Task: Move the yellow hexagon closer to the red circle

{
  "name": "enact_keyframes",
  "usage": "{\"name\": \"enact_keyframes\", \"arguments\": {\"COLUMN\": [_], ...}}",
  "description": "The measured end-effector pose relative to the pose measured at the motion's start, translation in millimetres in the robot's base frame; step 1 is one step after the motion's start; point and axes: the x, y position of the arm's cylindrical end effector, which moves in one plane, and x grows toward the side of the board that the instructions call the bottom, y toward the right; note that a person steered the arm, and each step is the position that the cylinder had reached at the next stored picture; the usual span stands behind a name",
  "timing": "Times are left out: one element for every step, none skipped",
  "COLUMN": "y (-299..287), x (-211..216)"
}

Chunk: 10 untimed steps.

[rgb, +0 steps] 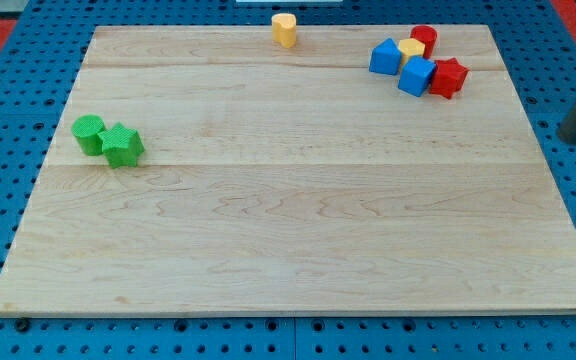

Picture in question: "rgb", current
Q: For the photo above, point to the yellow hexagon block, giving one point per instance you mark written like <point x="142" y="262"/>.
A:
<point x="409" y="48"/>

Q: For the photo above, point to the light wooden board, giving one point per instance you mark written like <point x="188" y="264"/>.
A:
<point x="291" y="182"/>

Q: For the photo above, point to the yellow heart block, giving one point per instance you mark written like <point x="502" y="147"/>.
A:
<point x="284" y="29"/>

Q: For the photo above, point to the blue pentagon block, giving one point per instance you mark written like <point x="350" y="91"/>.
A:
<point x="385" y="58"/>

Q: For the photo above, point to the blue cube block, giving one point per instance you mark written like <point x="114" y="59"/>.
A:
<point x="416" y="75"/>

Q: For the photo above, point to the green star block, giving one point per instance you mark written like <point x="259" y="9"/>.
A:
<point x="121" y="146"/>

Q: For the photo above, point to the red star block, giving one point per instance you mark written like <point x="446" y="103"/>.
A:
<point x="448" y="78"/>

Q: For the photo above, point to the red cylinder block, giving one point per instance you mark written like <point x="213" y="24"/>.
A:
<point x="427" y="35"/>

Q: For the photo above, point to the green cylinder block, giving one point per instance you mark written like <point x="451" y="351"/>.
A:
<point x="86" y="131"/>

